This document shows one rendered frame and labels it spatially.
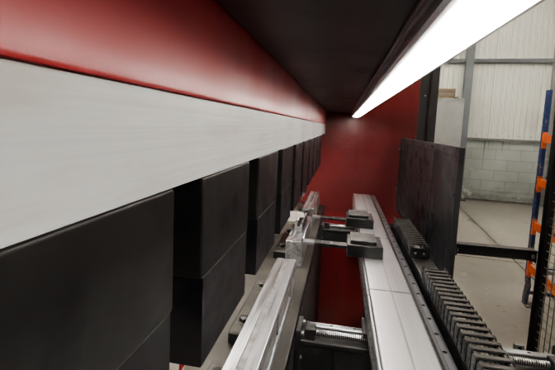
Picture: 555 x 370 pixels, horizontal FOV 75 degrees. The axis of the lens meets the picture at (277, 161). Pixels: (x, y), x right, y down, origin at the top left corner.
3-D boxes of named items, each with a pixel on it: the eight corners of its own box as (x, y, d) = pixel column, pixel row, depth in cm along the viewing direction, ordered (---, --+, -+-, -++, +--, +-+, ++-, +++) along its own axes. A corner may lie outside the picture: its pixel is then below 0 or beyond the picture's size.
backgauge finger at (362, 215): (310, 216, 162) (311, 206, 162) (371, 221, 158) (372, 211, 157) (308, 223, 151) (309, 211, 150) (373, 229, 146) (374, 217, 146)
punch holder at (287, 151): (254, 213, 86) (257, 143, 84) (290, 215, 85) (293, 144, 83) (236, 230, 71) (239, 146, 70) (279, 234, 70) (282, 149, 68)
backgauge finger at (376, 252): (302, 239, 129) (303, 225, 128) (378, 247, 124) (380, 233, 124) (298, 251, 117) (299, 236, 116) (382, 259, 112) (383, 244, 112)
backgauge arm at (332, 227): (320, 241, 205) (320, 217, 204) (439, 253, 195) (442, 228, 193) (318, 246, 198) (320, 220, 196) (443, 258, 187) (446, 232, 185)
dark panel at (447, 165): (395, 208, 227) (400, 137, 222) (398, 208, 226) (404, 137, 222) (445, 285, 116) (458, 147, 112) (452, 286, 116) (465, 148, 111)
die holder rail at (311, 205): (310, 205, 236) (310, 191, 235) (319, 206, 235) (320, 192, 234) (301, 225, 187) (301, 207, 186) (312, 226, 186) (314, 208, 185)
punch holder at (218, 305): (181, 284, 47) (183, 157, 45) (245, 292, 45) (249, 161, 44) (107, 356, 32) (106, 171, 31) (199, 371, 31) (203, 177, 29)
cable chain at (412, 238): (392, 225, 147) (393, 215, 147) (407, 226, 146) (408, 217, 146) (409, 258, 111) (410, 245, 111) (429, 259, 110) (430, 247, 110)
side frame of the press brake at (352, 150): (277, 307, 278) (292, -7, 255) (394, 322, 264) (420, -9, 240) (272, 324, 253) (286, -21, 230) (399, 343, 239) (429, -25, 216)
